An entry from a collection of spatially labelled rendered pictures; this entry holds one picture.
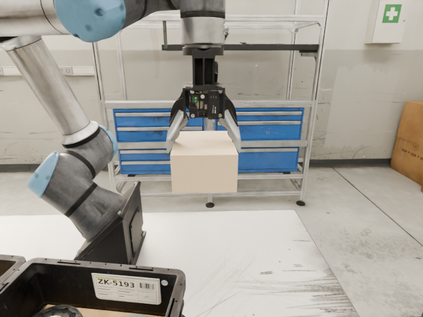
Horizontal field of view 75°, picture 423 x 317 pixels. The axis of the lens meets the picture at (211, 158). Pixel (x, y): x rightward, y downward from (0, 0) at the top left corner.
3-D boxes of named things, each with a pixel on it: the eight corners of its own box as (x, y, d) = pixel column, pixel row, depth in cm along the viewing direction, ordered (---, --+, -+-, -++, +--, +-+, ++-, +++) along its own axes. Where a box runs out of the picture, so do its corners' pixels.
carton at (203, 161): (178, 161, 66) (177, 131, 63) (228, 160, 66) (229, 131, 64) (172, 193, 51) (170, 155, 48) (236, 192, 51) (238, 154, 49)
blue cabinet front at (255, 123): (214, 172, 238) (214, 107, 218) (296, 171, 241) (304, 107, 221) (214, 173, 236) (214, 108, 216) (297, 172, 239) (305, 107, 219)
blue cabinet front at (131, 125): (121, 173, 235) (112, 108, 215) (205, 172, 238) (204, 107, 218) (120, 175, 233) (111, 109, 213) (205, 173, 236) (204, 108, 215)
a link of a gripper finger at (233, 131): (241, 161, 52) (214, 122, 49) (237, 151, 57) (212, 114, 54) (255, 152, 51) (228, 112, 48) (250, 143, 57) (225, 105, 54)
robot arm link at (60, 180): (58, 219, 77) (14, 189, 73) (89, 186, 87) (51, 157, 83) (70, 207, 69) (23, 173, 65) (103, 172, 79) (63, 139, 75)
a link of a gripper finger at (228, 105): (225, 135, 54) (199, 99, 51) (224, 133, 56) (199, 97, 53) (245, 122, 53) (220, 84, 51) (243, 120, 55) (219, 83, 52)
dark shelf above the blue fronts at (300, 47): (168, 52, 243) (168, 45, 241) (301, 52, 248) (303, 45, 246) (162, 52, 201) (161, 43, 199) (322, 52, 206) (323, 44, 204)
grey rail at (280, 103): (103, 106, 221) (102, 100, 219) (311, 104, 227) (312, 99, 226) (99, 108, 212) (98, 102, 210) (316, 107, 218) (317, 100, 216)
